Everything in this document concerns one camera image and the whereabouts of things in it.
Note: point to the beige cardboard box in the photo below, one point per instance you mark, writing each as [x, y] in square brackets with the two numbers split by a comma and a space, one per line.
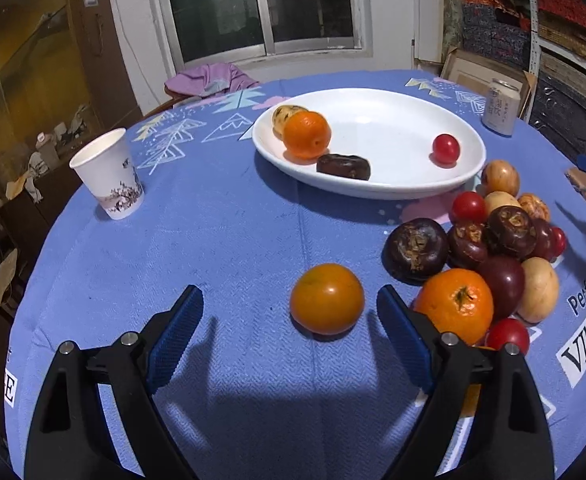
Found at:
[468, 77]

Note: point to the wooden glass cabinet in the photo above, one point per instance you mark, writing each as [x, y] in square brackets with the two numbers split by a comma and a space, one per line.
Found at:
[98, 60]

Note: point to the white framed window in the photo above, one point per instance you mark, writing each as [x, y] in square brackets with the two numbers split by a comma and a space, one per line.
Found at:
[223, 10]

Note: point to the wooden chair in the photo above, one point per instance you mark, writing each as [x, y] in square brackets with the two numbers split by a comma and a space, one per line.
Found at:
[175, 97]

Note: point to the cluttered side table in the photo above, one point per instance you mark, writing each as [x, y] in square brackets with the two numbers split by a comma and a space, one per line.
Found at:
[48, 155]

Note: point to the purple cloth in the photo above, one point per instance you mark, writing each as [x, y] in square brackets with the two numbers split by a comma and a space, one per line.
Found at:
[208, 77]

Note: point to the dark red plum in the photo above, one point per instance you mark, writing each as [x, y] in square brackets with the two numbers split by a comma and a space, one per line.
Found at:
[503, 280]
[543, 242]

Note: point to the white oval plate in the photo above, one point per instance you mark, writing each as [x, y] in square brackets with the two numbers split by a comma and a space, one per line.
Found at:
[388, 135]

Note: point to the mottled tan passion fruit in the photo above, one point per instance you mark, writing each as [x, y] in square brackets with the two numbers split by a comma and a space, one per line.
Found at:
[285, 115]
[534, 206]

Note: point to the white printed paper cup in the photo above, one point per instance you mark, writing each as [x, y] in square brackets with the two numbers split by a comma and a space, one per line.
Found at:
[108, 170]

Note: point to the red cherry tomato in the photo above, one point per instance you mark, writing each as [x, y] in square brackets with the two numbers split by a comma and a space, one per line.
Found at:
[468, 207]
[559, 242]
[508, 332]
[445, 149]

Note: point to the pale drink can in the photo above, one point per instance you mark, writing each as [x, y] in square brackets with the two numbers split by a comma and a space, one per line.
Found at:
[500, 110]

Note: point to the shelf of stacked patterned boxes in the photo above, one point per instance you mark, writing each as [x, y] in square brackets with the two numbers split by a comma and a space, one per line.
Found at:
[498, 35]

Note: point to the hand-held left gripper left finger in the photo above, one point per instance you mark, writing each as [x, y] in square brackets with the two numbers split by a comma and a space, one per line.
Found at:
[178, 340]

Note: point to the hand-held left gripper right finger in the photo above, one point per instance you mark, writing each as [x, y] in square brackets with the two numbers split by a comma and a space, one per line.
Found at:
[405, 342]

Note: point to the greenish orange tangerine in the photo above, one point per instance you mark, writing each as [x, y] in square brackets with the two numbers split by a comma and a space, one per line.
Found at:
[327, 299]

